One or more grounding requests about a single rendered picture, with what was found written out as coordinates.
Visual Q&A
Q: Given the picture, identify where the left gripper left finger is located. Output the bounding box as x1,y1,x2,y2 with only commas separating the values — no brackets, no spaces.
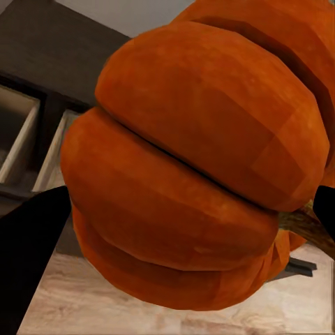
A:
0,185,72,335

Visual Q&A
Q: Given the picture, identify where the pumpkin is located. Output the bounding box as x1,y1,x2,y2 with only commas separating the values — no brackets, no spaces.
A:
60,0,335,312

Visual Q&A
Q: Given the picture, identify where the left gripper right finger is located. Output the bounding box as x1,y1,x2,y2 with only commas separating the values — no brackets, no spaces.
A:
313,185,335,242

